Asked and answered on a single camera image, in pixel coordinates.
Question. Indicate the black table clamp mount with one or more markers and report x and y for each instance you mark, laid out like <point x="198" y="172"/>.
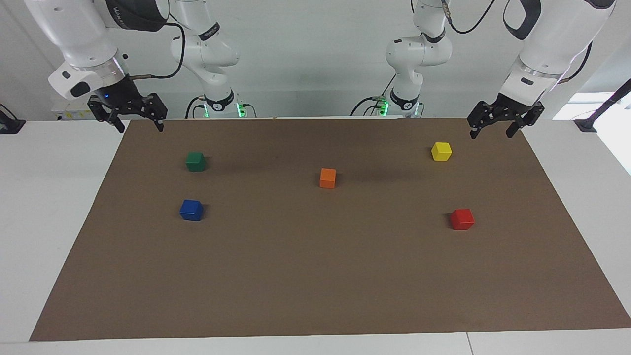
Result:
<point x="10" y="125"/>

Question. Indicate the red wooden block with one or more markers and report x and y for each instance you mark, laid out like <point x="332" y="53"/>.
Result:
<point x="462" y="219"/>

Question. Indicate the blue wooden block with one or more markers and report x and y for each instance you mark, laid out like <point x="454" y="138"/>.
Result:
<point x="191" y="210"/>

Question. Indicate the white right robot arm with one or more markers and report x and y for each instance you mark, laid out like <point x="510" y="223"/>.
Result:
<point x="74" y="34"/>

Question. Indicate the green wooden block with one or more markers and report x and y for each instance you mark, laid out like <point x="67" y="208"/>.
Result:
<point x="195" y="162"/>

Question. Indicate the orange wooden block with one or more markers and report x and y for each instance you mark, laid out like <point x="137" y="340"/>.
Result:
<point x="328" y="178"/>

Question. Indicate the black angled stand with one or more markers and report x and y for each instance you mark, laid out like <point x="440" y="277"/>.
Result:
<point x="604" y="106"/>

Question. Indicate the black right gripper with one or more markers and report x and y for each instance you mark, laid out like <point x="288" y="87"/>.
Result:
<point x="125" y="98"/>

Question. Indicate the white box yellow label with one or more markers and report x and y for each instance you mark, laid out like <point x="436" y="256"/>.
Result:
<point x="74" y="112"/>

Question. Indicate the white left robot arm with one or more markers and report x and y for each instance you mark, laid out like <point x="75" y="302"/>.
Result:
<point x="557" y="34"/>

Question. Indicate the brown table mat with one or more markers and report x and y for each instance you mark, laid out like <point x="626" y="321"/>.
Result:
<point x="315" y="266"/>

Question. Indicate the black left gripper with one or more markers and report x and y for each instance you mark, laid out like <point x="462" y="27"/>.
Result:
<point x="510" y="109"/>

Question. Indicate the yellow wooden block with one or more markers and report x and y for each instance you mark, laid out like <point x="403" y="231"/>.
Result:
<point x="441" y="152"/>

